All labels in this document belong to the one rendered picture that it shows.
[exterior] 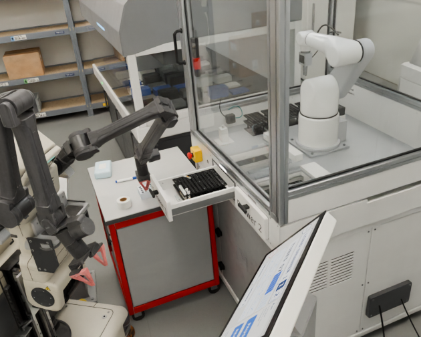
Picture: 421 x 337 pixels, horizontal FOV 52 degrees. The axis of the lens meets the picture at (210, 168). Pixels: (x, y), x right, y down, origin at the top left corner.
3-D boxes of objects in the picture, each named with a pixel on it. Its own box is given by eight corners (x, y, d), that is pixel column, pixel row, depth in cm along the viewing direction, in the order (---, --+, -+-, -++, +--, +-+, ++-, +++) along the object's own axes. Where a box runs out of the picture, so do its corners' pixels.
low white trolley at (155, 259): (130, 329, 250) (105, 221, 214) (110, 263, 302) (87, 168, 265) (223, 295, 268) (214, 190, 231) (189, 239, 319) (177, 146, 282)
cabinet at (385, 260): (281, 384, 213) (280, 257, 175) (204, 259, 298) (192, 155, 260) (430, 317, 241) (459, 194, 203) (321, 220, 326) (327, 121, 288)
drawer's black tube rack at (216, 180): (185, 207, 205) (183, 195, 202) (174, 190, 220) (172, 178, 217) (228, 194, 212) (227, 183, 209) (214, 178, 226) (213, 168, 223)
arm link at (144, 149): (159, 98, 181) (169, 120, 178) (171, 97, 184) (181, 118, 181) (131, 148, 215) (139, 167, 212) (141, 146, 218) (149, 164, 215)
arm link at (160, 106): (163, 87, 173) (173, 108, 171) (172, 100, 186) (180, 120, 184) (63, 136, 175) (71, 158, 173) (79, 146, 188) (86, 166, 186)
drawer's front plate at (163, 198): (169, 222, 199) (166, 202, 193) (152, 192, 223) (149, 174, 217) (173, 221, 199) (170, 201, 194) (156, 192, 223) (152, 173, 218)
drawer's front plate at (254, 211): (264, 240, 182) (264, 218, 177) (235, 206, 206) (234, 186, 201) (268, 239, 183) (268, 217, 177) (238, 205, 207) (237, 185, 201)
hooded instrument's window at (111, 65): (137, 127, 277) (125, 56, 255) (93, 64, 424) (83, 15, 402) (293, 92, 311) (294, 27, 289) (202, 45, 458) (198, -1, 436)
